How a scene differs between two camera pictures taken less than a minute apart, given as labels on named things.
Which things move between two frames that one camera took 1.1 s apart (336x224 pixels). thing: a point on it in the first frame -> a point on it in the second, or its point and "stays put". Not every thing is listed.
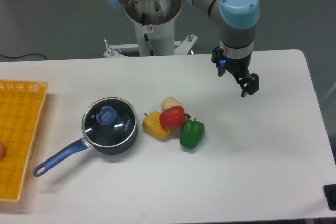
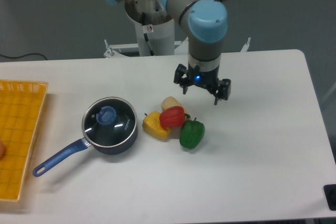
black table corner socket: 330,195 stays put
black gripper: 236,66 -> 207,79
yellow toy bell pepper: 151,125 stays put
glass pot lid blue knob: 106,115 stays put
